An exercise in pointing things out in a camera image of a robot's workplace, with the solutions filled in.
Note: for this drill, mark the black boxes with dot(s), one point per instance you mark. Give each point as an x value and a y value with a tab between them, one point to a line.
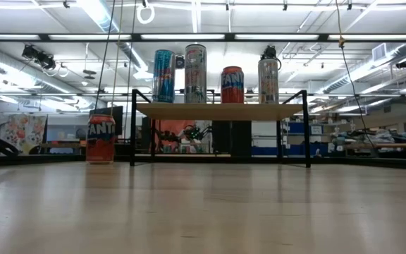
231	137

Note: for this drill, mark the black aluminium table frame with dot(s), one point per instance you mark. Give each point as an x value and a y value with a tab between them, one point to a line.
365	162

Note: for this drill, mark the white slim beverage can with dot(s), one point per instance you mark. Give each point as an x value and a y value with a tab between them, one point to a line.
268	81
195	74

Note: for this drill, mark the black hanging camera cluster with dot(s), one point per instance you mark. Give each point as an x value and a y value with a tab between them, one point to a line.
44	60

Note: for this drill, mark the wooden shelf black metal frame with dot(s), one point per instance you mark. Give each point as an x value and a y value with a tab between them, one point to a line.
220	111

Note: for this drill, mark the small black robot arm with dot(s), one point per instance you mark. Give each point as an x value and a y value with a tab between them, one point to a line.
194	134
167	137

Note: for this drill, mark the blue slim energy drink can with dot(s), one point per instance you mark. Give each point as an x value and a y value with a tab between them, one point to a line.
164	75

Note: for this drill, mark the red panel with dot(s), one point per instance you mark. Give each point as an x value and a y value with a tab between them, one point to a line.
175	127

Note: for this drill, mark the cluttered wooden workbench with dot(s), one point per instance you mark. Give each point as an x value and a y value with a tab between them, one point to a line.
382	145

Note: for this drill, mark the blue cabinet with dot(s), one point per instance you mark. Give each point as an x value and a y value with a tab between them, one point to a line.
296	127

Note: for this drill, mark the floral print banner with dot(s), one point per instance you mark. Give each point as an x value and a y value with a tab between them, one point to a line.
19	134

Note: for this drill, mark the round black hanging device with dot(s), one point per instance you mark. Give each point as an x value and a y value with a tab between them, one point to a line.
180	61

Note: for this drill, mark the red Fanta soda can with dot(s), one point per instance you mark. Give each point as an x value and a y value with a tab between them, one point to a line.
232	84
101	141

